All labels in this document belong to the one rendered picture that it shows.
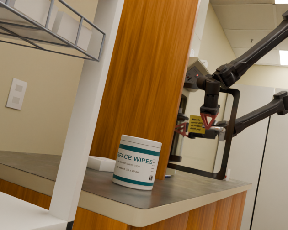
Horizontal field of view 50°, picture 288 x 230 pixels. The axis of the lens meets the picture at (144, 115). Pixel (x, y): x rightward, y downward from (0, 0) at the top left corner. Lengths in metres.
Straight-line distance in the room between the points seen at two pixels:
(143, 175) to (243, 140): 3.61
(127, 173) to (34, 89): 0.62
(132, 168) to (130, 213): 0.25
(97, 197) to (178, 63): 0.81
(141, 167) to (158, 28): 0.76
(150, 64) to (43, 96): 0.49
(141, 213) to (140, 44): 0.96
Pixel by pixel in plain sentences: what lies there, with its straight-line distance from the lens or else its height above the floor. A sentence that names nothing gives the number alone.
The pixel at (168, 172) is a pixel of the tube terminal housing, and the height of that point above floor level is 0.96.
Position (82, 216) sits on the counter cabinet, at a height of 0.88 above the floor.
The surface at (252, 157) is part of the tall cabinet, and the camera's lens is 4.43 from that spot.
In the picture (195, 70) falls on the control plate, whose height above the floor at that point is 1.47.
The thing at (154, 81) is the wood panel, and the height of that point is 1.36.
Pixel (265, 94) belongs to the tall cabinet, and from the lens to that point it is 4.54.
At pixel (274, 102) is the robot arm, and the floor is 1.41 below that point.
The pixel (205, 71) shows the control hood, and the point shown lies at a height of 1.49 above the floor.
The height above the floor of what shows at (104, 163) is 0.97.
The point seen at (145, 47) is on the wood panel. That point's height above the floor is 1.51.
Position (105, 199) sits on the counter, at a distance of 0.72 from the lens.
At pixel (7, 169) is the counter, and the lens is 0.92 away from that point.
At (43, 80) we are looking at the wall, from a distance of 1.38.
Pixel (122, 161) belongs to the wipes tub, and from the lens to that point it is 0.92.
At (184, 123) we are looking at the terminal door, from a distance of 1.39.
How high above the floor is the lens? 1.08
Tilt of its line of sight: 5 degrees up
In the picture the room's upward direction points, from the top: 12 degrees clockwise
